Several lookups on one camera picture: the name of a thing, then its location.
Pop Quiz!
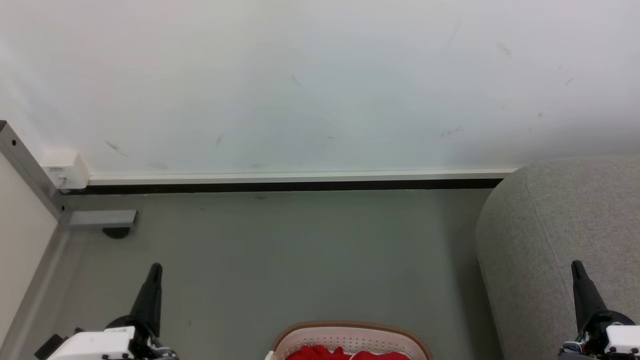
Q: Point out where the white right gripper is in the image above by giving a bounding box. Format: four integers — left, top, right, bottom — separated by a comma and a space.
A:
557, 260, 640, 360

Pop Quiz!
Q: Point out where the grey fabric sofa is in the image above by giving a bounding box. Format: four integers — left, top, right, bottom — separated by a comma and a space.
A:
475, 155, 640, 360

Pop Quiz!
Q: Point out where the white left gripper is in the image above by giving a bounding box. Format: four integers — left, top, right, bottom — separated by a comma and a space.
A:
47, 263, 178, 360

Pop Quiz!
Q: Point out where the white wall box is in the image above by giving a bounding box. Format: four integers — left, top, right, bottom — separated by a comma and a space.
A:
40, 151, 91, 191

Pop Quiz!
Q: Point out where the plain red garment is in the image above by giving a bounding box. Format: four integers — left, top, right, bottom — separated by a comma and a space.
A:
285, 345, 348, 360

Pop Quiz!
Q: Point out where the beige partition panel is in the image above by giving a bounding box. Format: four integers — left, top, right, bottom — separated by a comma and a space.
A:
0, 152, 59, 331

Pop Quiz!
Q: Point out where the pink white laundry basket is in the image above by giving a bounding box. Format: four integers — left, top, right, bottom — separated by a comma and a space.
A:
265, 321, 435, 360

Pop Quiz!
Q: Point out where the black skirting strip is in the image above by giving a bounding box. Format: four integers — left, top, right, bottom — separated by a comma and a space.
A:
62, 178, 505, 196

